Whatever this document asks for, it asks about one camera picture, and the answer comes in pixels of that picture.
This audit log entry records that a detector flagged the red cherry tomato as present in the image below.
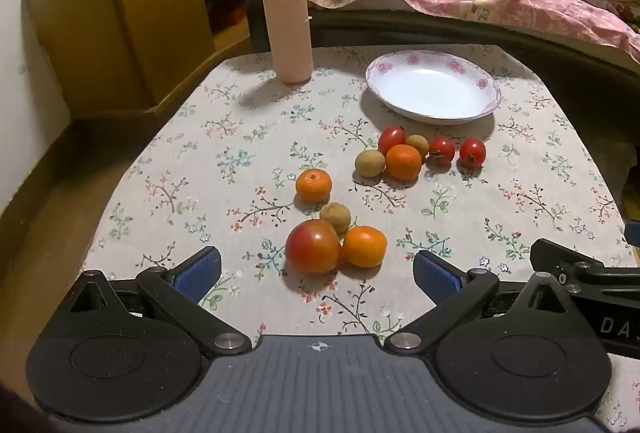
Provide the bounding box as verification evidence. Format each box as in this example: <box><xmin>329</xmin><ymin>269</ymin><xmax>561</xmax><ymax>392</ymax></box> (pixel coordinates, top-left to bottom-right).
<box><xmin>459</xmin><ymin>138</ymin><xmax>487</xmax><ymax>169</ymax></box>
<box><xmin>377</xmin><ymin>126</ymin><xmax>407</xmax><ymax>155</ymax></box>
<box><xmin>428</xmin><ymin>137</ymin><xmax>456</xmax><ymax>167</ymax></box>

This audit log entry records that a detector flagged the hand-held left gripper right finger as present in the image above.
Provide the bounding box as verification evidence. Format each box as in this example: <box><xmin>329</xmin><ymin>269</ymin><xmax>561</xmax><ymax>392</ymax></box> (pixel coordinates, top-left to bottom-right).
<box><xmin>385</xmin><ymin>249</ymin><xmax>576</xmax><ymax>355</ymax></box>

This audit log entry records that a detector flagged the wooden cabinet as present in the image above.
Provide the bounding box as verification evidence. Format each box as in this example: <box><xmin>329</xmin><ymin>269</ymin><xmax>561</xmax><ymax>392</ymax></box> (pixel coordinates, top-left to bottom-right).
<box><xmin>22</xmin><ymin>0</ymin><xmax>291</xmax><ymax>119</ymax></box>

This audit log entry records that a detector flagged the brown longan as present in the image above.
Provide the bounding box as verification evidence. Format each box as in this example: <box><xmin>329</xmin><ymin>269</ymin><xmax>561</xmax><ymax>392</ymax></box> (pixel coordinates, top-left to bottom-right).
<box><xmin>405</xmin><ymin>134</ymin><xmax>430</xmax><ymax>159</ymax></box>
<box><xmin>319</xmin><ymin>202</ymin><xmax>352</xmax><ymax>235</ymax></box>
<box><xmin>355</xmin><ymin>150</ymin><xmax>387</xmax><ymax>178</ymax></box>

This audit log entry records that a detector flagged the white floral plate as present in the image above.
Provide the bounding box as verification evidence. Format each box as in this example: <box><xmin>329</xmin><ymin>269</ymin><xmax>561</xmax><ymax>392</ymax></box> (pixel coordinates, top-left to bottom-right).
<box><xmin>365</xmin><ymin>52</ymin><xmax>502</xmax><ymax>126</ymax></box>

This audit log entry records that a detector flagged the large red tomato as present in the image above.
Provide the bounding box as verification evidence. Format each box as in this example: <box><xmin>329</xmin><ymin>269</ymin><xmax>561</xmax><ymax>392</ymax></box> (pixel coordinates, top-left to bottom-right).
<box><xmin>285</xmin><ymin>219</ymin><xmax>343</xmax><ymax>275</ymax></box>

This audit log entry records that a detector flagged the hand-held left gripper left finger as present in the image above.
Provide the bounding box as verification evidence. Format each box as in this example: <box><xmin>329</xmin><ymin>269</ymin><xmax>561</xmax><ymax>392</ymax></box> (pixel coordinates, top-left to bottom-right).
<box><xmin>71</xmin><ymin>247</ymin><xmax>252</xmax><ymax>356</ymax></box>

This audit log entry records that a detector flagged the pink ribbed cylinder bottle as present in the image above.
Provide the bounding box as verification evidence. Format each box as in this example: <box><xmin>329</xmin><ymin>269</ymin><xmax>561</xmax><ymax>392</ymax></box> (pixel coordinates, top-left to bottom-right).
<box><xmin>258</xmin><ymin>0</ymin><xmax>315</xmax><ymax>85</ymax></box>

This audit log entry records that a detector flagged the orange mandarin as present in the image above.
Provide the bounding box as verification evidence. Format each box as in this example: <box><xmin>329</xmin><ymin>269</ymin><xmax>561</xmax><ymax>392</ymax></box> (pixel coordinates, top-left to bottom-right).
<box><xmin>295</xmin><ymin>168</ymin><xmax>333</xmax><ymax>204</ymax></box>
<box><xmin>385</xmin><ymin>144</ymin><xmax>423</xmax><ymax>181</ymax></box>
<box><xmin>342</xmin><ymin>225</ymin><xmax>388</xmax><ymax>269</ymax></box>

